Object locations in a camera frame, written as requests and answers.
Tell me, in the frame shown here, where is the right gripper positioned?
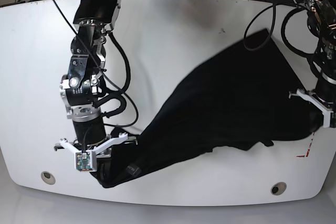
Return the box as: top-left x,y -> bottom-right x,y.
54,133 -> 138,182

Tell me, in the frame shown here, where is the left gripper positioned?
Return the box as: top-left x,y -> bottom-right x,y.
289,89 -> 335,132

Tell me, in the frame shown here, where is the black graphic t-shirt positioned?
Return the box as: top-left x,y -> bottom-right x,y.
93,29 -> 313,188

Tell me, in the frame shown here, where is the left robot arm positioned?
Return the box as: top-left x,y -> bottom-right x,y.
280,0 -> 335,133

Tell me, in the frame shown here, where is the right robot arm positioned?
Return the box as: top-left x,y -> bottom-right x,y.
55,0 -> 136,182

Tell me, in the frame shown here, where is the red tape marking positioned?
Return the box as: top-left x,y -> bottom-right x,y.
297,132 -> 315,158

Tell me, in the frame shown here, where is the left table grommet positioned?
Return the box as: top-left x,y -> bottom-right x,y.
41,172 -> 56,185

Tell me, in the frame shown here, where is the table grommet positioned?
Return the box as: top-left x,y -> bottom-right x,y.
270,182 -> 287,196
41,172 -> 56,185

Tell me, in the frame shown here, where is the right table grommet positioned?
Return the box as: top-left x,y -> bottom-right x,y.
270,182 -> 287,196

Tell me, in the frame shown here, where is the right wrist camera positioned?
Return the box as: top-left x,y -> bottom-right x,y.
75,150 -> 97,172

